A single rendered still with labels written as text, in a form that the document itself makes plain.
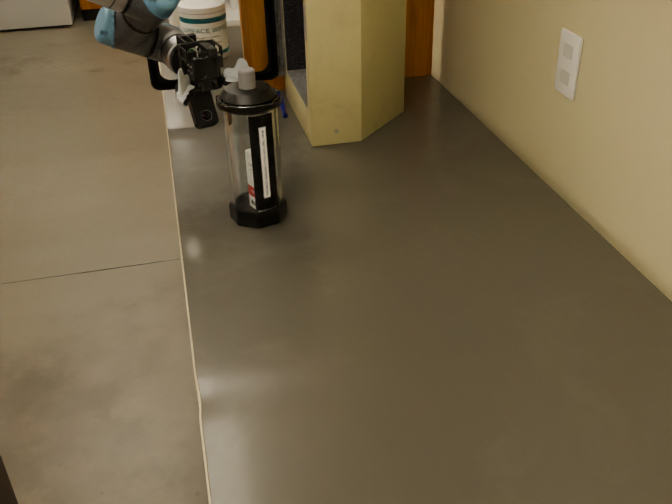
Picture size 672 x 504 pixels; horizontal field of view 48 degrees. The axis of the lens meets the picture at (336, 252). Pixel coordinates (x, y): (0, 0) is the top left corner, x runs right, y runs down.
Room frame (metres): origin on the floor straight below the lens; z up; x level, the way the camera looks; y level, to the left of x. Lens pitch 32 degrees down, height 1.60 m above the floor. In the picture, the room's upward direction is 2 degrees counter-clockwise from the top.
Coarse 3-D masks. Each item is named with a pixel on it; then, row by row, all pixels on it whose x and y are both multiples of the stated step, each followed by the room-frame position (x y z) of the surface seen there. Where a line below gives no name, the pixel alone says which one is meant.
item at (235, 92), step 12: (240, 72) 1.18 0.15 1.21; (252, 72) 1.19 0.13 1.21; (228, 84) 1.21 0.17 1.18; (240, 84) 1.19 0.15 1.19; (252, 84) 1.19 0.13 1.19; (264, 84) 1.21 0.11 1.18; (228, 96) 1.17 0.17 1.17; (240, 96) 1.16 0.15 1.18; (252, 96) 1.16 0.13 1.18; (264, 96) 1.17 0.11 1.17
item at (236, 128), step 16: (224, 112) 1.17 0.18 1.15; (272, 112) 1.17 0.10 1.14; (224, 128) 1.18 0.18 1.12; (240, 128) 1.15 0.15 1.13; (240, 144) 1.15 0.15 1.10; (240, 160) 1.15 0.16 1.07; (240, 176) 1.15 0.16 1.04; (240, 192) 1.16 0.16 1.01; (240, 208) 1.16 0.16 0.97; (272, 208) 1.16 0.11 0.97
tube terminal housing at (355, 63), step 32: (320, 0) 1.50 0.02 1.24; (352, 0) 1.51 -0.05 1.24; (384, 0) 1.59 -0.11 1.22; (320, 32) 1.50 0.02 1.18; (352, 32) 1.51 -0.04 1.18; (384, 32) 1.60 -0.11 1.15; (320, 64) 1.50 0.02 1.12; (352, 64) 1.51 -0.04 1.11; (384, 64) 1.60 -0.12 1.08; (288, 96) 1.76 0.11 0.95; (320, 96) 1.49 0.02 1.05; (352, 96) 1.51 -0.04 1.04; (384, 96) 1.60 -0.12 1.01; (320, 128) 1.49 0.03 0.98; (352, 128) 1.51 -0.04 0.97
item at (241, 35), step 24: (192, 0) 1.75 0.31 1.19; (216, 0) 1.76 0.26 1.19; (240, 0) 1.77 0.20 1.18; (192, 24) 1.75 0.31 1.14; (216, 24) 1.76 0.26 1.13; (240, 24) 1.77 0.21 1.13; (264, 24) 1.78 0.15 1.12; (240, 48) 1.77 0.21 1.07; (264, 48) 1.78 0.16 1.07; (168, 72) 1.73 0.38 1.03
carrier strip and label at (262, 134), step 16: (256, 128) 1.15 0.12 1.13; (272, 128) 1.17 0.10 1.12; (256, 144) 1.15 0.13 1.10; (272, 144) 1.17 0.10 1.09; (256, 160) 1.15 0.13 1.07; (272, 160) 1.16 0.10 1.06; (256, 176) 1.15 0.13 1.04; (272, 176) 1.16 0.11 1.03; (256, 192) 1.15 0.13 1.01; (272, 192) 1.16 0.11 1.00; (256, 208) 1.15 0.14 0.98
